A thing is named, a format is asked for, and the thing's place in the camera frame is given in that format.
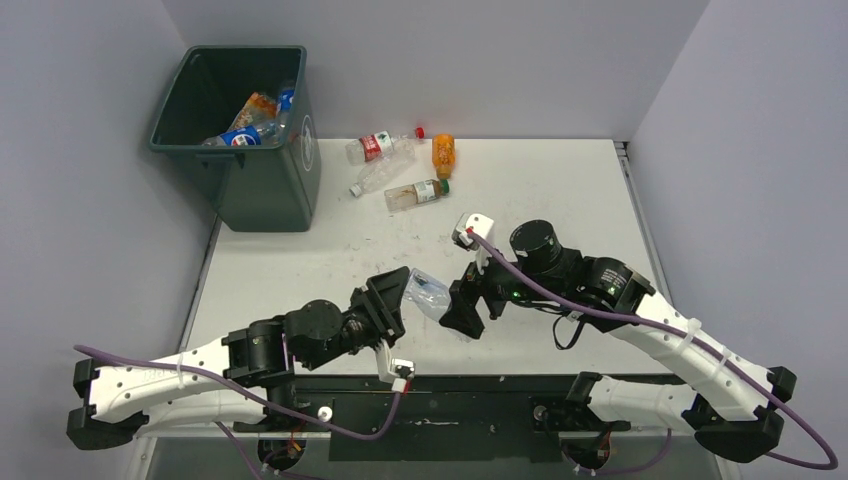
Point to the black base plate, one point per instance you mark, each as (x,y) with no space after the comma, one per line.
(441,418)

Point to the orange crushed bottle back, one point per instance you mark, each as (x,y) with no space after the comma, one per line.
(257,108)

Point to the brown stained bottle green cap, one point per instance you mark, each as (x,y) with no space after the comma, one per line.
(415,194)

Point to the clear crushed bottle back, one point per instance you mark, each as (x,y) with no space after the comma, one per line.
(430,295)

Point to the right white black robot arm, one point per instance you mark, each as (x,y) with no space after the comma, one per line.
(728,404)

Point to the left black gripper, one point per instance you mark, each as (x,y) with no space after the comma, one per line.
(386,289)

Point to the red label bottle back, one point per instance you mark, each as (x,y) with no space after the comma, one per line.
(368,148)

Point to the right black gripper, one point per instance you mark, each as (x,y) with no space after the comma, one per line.
(461,313)

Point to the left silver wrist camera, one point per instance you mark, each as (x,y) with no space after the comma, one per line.
(398,373)

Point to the clear bottle white cap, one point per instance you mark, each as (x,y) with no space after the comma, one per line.
(385,168)

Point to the blue label water bottle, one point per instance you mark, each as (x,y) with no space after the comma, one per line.
(284,100)

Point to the Pepsi bottle blue cap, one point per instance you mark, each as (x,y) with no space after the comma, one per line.
(257,134)

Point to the small orange juice bottle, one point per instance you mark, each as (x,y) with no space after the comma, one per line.
(443,155)

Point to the dark green plastic bin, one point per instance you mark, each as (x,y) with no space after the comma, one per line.
(266,188)

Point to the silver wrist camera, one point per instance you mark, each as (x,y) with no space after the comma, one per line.
(470,228)
(398,373)

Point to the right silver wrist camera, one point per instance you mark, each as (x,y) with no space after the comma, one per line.
(470,228)

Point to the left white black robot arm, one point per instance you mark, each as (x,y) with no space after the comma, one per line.
(245,378)

